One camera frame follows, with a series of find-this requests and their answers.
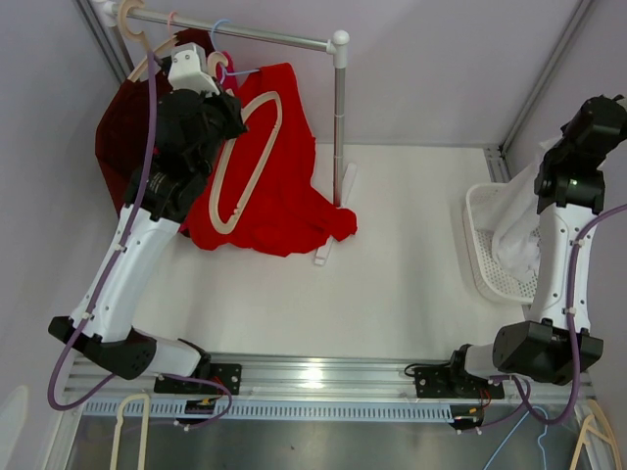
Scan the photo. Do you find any light blue thin hanger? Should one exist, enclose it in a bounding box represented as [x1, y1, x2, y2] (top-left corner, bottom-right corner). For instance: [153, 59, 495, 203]
[209, 19, 261, 83]

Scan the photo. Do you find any beige wooden hanger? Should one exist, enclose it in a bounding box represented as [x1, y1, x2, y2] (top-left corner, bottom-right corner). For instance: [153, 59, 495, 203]
[206, 50, 284, 235]

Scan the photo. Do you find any red t shirt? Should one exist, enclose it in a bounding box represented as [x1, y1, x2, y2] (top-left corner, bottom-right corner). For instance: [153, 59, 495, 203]
[187, 63, 358, 257]

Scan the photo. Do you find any white t shirt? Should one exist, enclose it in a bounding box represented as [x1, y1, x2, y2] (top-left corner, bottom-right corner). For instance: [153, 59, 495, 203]
[491, 137, 559, 283]

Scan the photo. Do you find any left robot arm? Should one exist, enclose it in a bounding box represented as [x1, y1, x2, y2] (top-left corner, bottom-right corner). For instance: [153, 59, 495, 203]
[48, 89, 246, 393]

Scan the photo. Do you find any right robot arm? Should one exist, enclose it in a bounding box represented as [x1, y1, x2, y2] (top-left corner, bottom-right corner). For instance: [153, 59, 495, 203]
[446, 95, 626, 397]

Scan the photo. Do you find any magenta pink t shirt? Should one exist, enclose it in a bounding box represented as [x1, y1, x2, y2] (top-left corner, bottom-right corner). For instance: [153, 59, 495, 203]
[216, 51, 239, 96]

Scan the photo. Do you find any dark maroon t shirt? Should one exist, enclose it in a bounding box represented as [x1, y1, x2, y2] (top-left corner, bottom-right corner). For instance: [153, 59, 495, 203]
[95, 28, 214, 226]

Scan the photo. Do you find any pink thin hanger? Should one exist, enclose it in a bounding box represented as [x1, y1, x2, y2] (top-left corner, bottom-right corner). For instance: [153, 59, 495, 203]
[166, 11, 177, 45]

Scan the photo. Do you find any beige hanger on rack left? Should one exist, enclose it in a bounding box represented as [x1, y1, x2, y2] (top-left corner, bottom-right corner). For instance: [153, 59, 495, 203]
[118, 0, 180, 82]

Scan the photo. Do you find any beige hanger bottom left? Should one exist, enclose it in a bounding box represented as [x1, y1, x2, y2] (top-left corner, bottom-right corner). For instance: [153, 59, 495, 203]
[108, 394, 152, 470]

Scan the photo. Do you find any blue hanger bottom right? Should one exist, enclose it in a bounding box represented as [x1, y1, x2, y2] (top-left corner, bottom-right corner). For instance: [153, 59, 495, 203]
[481, 411, 552, 469]

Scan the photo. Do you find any beige hanger bottom right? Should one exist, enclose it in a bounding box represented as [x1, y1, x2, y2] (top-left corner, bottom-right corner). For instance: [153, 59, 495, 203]
[569, 399, 623, 470]

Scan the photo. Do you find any silver clothes rack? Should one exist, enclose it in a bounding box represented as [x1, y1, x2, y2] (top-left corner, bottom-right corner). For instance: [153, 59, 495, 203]
[90, 0, 359, 268]

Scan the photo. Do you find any white perforated plastic basket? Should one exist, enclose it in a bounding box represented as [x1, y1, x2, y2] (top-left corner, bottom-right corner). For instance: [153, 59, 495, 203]
[462, 182, 537, 306]

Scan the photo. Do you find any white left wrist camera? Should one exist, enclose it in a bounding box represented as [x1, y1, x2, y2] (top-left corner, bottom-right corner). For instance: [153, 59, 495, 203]
[168, 42, 220, 96]

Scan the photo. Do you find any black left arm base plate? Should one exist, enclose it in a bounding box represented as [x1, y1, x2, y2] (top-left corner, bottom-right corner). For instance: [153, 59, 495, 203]
[153, 362, 243, 396]

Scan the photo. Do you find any aluminium frame rail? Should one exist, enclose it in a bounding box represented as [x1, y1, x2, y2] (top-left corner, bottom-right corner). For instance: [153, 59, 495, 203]
[60, 353, 570, 404]

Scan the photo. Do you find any aluminium corner frame post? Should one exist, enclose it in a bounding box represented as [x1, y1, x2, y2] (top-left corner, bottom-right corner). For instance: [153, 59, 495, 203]
[499, 0, 598, 159]

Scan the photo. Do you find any white slotted cable duct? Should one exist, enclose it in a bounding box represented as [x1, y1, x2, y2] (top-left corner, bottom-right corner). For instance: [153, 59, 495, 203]
[82, 399, 455, 423]

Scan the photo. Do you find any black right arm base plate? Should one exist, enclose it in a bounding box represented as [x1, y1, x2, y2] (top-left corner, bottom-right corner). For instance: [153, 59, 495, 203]
[406, 364, 505, 401]

